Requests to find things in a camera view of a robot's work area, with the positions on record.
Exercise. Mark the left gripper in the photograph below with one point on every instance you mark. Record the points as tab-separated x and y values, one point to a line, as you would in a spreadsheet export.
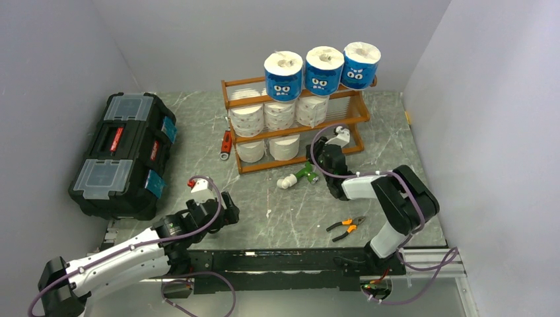
231	215

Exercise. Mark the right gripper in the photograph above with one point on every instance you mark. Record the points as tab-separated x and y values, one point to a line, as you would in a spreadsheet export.
319	145

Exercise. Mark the white floral paper roll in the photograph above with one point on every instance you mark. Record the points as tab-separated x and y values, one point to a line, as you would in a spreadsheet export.
312	110
247	121
279	115

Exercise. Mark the plain white paper roll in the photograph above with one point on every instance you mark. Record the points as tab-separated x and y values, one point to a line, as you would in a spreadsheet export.
251	152

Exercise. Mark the blue paper roll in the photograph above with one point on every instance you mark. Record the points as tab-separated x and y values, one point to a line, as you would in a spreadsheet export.
283	76
360	65
322	70

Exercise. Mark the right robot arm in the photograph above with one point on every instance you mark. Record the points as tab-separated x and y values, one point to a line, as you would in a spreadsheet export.
407	203

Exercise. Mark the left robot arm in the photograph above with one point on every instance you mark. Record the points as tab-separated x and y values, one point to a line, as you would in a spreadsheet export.
162	249

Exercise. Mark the orange wooden shelf rack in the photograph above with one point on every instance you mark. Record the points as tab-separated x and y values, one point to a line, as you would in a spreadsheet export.
345	108

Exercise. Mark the green plastic pipe fitting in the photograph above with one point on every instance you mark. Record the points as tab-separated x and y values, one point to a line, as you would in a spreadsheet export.
307	173

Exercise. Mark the white plastic pipe fitting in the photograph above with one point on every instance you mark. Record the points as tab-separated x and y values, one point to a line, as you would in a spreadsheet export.
287	181

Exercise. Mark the black plastic toolbox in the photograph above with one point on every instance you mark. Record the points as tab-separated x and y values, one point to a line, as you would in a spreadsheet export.
121	175

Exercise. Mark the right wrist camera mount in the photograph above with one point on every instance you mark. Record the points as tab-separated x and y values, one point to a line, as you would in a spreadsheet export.
341	138

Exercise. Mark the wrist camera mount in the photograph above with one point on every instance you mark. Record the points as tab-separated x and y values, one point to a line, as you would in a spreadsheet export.
201	190
341	138

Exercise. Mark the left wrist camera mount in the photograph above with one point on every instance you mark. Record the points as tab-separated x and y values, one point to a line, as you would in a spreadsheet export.
201	190

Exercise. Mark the red handled wrench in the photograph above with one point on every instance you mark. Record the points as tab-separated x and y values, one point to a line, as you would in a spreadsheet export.
226	145

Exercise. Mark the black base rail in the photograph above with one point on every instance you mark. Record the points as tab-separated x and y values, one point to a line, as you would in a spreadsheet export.
345	269

